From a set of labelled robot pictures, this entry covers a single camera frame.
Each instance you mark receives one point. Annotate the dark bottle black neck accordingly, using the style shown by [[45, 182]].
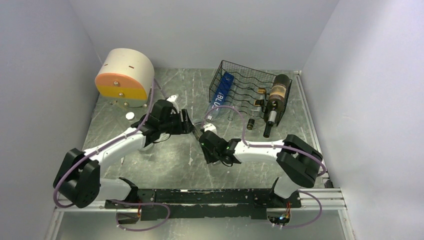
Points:
[[278, 98]]

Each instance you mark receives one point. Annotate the clear bottle silver cap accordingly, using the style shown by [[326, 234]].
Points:
[[197, 128]]

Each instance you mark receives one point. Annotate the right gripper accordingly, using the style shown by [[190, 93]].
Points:
[[208, 157]]

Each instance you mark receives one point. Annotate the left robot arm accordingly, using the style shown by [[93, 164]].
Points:
[[79, 177]]

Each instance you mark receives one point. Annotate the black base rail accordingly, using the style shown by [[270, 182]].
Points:
[[254, 203]]

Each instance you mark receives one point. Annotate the blue square bottle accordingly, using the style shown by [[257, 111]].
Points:
[[219, 96]]

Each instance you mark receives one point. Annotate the cream and orange cylinder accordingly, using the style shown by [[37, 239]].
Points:
[[126, 77]]

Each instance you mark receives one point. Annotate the dark green wine bottle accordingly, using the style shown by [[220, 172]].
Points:
[[265, 109]]

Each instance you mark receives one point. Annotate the black wire wine rack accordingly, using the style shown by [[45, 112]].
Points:
[[245, 85]]

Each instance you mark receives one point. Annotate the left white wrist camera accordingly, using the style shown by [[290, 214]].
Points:
[[174, 99]]

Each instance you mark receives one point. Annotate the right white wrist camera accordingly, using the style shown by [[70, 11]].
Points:
[[210, 127]]

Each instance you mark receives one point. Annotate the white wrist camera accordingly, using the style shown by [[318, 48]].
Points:
[[210, 127], [174, 99]]

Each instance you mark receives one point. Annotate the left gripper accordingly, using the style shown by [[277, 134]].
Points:
[[185, 126]]

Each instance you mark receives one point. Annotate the clear bottle white cap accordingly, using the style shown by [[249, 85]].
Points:
[[130, 115]]

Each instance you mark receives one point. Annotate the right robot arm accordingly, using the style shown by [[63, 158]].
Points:
[[300, 162]]

